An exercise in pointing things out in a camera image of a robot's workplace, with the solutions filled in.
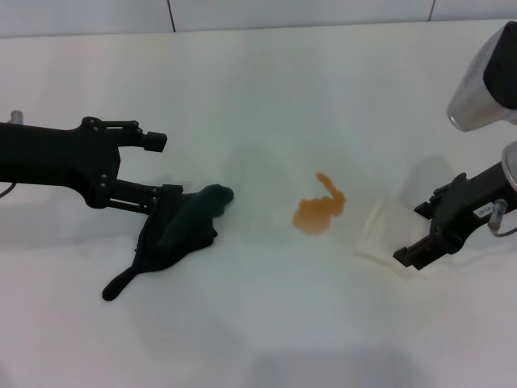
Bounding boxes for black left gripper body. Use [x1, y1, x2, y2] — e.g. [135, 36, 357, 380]
[0, 116, 123, 209]

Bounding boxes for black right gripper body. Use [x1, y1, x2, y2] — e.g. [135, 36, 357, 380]
[428, 161, 517, 256]

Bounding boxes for white paper cup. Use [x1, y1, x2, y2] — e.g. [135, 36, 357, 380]
[354, 192, 436, 280]

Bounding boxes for dark blue rag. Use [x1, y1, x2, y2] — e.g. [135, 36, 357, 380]
[101, 183, 237, 302]

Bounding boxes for orange liquid stain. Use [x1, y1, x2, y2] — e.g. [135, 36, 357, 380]
[292, 171, 348, 237]

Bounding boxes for right gripper plug and cable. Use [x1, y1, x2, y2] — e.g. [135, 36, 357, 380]
[487, 199, 517, 237]

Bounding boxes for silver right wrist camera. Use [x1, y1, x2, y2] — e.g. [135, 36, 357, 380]
[445, 19, 517, 133]

